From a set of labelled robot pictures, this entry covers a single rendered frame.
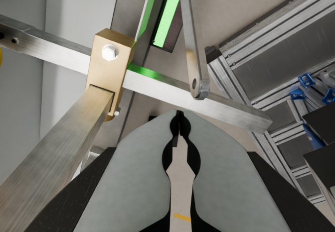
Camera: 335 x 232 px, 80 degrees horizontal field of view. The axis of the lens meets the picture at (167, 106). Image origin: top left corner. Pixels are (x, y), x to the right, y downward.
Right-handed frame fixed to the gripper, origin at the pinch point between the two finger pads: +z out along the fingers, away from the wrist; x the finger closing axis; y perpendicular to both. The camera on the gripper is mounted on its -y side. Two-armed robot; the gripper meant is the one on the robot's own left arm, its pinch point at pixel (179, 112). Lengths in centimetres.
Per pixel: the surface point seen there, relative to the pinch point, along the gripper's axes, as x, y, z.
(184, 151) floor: 8, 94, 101
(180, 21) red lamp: 0.4, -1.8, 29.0
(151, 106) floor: -15, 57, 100
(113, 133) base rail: -15.5, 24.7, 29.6
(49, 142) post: -11.8, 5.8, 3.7
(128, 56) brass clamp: -6.5, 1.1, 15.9
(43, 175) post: -10.6, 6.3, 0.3
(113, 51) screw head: -8.1, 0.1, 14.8
